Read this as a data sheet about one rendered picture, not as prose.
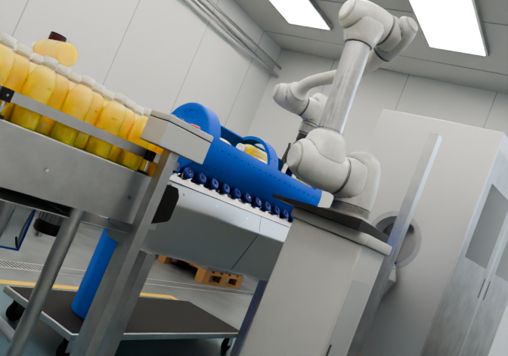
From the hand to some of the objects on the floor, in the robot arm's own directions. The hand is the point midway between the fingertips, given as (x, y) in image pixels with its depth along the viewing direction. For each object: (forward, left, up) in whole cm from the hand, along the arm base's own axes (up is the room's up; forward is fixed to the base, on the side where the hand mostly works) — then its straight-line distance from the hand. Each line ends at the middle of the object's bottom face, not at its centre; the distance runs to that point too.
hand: (289, 173), depth 257 cm
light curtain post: (-24, -77, -116) cm, 141 cm away
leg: (+12, +64, -115) cm, 132 cm away
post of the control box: (-8, +92, -117) cm, 149 cm away
